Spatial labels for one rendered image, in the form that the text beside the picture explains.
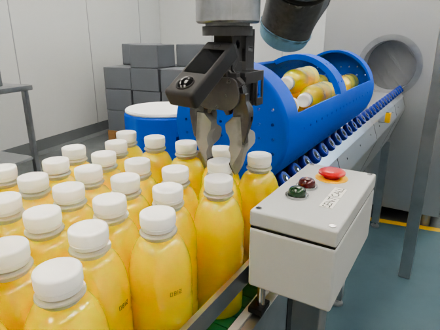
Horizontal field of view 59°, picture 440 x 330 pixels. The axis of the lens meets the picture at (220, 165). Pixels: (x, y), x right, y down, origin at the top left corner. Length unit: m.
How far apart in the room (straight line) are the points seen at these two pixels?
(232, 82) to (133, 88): 4.30
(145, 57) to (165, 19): 2.29
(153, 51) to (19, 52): 1.39
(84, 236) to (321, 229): 0.23
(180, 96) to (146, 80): 4.21
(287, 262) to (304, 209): 0.06
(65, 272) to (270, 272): 0.23
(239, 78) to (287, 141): 0.28
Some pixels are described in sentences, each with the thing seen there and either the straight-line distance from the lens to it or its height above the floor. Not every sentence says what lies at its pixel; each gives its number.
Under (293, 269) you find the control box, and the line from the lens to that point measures 0.45.
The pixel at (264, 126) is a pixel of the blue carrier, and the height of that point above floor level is 1.11.
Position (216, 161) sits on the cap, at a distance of 0.59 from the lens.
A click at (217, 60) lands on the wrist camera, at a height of 1.26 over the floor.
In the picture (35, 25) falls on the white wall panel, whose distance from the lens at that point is 4.92.
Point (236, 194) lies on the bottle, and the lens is 0.59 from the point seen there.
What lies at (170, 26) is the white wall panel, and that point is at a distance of 6.85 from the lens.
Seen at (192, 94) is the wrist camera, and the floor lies 1.22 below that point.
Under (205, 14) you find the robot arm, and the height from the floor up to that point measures 1.31.
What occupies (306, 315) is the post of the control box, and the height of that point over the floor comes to 0.92.
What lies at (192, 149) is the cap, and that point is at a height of 1.10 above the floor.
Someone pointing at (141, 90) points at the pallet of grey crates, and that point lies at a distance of 4.78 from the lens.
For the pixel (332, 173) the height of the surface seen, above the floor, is 1.11.
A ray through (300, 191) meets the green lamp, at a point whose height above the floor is 1.11.
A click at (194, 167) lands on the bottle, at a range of 0.69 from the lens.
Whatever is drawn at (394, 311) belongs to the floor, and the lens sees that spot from 2.21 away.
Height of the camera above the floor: 1.29
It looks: 18 degrees down
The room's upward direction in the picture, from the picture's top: straight up
